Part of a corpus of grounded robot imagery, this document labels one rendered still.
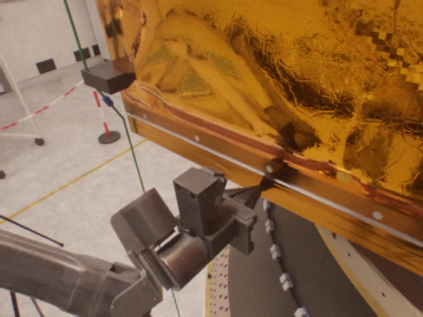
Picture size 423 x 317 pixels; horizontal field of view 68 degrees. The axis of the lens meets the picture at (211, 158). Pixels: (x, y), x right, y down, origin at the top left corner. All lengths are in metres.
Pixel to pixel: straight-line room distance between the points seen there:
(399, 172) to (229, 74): 0.20
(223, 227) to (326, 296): 0.32
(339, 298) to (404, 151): 0.39
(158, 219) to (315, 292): 0.40
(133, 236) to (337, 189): 0.26
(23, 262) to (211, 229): 0.22
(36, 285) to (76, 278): 0.05
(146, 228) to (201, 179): 0.09
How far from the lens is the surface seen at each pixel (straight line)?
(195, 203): 0.37
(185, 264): 0.40
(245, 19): 0.34
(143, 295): 0.40
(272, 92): 0.35
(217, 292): 1.07
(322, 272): 0.68
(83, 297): 0.41
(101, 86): 0.62
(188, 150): 0.61
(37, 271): 0.43
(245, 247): 0.45
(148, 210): 0.39
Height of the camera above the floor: 2.11
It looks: 35 degrees down
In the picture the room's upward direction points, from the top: 6 degrees counter-clockwise
